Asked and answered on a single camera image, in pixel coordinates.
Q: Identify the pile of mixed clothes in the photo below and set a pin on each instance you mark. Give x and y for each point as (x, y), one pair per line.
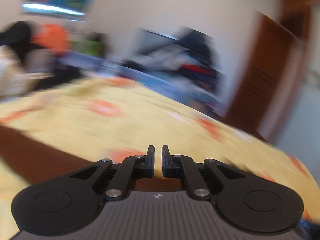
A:
(197, 64)

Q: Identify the white fluffy garment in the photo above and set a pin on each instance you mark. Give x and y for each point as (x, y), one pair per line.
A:
(15, 81)

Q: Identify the green plastic stool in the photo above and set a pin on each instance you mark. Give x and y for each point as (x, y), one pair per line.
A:
(93, 44)

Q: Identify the yellow carrot print bed quilt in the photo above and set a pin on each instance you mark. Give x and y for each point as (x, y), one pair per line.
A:
(114, 118)

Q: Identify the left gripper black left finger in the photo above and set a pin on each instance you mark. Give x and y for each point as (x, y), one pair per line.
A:
(69, 202)

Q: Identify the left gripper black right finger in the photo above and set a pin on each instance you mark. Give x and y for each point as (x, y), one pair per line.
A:
(246, 202)

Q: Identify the black garment by bed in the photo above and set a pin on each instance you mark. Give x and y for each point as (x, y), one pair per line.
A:
(34, 58)

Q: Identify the orange garment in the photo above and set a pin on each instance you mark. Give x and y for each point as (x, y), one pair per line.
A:
(53, 37)

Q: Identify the brown wooden door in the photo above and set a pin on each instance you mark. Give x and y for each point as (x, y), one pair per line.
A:
(267, 83)

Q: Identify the grey framed panel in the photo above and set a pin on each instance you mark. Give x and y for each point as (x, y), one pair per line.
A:
(152, 47)

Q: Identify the brown knit sweater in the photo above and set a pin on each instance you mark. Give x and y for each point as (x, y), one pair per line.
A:
(35, 161)

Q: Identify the blue quilted cover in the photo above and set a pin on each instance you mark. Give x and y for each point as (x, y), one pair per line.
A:
(173, 86)

